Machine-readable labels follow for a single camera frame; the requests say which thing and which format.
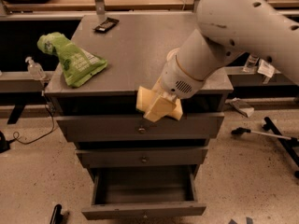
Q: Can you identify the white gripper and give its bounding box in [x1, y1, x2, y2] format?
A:
[144, 55, 205, 122]

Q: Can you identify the yellow sponge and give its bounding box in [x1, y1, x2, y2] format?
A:
[136, 86, 183, 120]

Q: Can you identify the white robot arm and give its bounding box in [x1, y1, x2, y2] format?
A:
[136, 0, 299, 122]

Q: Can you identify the grey middle drawer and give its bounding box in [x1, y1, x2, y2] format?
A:
[76, 147, 207, 168]

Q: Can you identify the grey drawer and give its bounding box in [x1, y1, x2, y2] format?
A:
[56, 112, 224, 142]
[76, 147, 207, 168]
[82, 165, 206, 220]

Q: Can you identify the grey drawer cabinet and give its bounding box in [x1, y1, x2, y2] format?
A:
[43, 12, 235, 179]

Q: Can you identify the grey top drawer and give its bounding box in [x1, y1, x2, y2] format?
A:
[56, 112, 224, 142]

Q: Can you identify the grey bottom drawer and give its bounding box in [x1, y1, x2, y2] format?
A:
[82, 165, 206, 220]

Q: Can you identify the white paper bowl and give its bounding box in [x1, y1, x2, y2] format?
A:
[166, 48, 179, 62]

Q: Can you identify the green snack bag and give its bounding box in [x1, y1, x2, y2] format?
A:
[37, 32, 107, 88]

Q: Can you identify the grey box on floor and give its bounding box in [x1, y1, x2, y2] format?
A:
[230, 98, 254, 118]

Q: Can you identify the black snack bar wrapper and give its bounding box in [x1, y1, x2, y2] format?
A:
[93, 17, 119, 33]

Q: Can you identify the clear water bottle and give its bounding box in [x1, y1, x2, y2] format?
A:
[243, 54, 259, 72]

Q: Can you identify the white paper packet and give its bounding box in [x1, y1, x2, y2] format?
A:
[257, 59, 276, 77]

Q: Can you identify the clear sanitizer pump bottle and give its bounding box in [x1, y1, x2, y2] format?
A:
[25, 57, 46, 80]

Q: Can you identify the wooden back shelf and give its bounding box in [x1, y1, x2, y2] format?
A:
[4, 0, 198, 12]

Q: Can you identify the black metal stand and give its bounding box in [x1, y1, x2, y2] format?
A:
[231, 117, 299, 179]

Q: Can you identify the black object on floor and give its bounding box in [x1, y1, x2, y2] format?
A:
[50, 204, 69, 224]

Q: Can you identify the black floor cable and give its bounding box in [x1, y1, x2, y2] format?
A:
[8, 103, 57, 146]

